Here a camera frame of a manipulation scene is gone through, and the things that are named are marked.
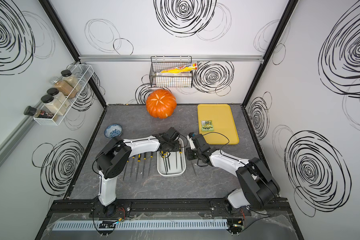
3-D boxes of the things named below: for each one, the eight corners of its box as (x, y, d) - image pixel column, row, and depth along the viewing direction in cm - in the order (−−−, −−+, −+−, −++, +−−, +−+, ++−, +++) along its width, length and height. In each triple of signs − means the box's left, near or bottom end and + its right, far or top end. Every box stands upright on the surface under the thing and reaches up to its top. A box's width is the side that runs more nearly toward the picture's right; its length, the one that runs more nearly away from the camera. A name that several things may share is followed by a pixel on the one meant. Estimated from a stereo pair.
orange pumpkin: (146, 118, 114) (141, 103, 102) (156, 102, 126) (154, 87, 114) (168, 124, 110) (167, 110, 98) (177, 107, 122) (177, 92, 110)
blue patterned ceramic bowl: (107, 140, 102) (104, 136, 98) (106, 130, 107) (103, 126, 103) (123, 136, 104) (121, 132, 100) (122, 126, 110) (119, 121, 106)
